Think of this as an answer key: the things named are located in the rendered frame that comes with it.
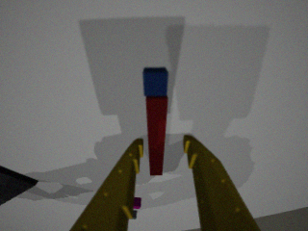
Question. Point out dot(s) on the small blue block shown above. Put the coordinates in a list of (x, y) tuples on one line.
[(155, 81)]

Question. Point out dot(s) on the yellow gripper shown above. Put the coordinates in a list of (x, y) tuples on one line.
[(220, 206)]

